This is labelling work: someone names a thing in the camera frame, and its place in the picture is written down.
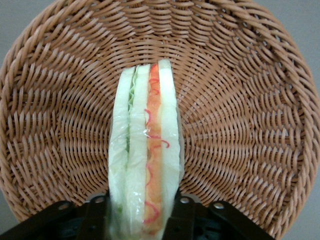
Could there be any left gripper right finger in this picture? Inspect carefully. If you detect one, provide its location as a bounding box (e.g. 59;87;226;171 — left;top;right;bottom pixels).
163;193;276;240

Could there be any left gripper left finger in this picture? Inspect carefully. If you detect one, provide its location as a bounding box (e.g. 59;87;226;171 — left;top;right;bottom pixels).
0;193;111;240

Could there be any triangle sandwich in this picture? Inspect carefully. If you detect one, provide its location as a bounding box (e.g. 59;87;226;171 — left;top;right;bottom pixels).
106;58;186;240

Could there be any round brown wicker basket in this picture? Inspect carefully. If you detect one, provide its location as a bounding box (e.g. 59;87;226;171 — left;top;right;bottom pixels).
0;0;316;240

